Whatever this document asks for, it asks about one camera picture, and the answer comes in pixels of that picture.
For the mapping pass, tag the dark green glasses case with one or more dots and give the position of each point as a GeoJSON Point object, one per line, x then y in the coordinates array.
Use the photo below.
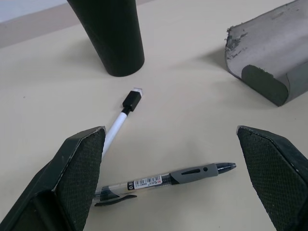
{"type": "Point", "coordinates": [269, 53]}

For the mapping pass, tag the black tapered pen holder cup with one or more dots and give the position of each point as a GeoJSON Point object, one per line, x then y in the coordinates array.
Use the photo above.
{"type": "Point", "coordinates": [113, 36]}

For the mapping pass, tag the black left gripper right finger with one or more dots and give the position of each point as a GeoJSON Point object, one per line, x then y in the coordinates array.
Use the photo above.
{"type": "Point", "coordinates": [274, 178]}

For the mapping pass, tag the white pen with black cap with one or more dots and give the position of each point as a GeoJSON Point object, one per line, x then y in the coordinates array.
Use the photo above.
{"type": "Point", "coordinates": [120, 120]}

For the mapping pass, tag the clear gel pen grey grip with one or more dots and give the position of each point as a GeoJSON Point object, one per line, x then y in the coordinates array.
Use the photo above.
{"type": "Point", "coordinates": [168, 179]}

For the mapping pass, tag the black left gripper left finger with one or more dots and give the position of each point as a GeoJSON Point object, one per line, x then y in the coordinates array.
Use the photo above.
{"type": "Point", "coordinates": [72, 173]}

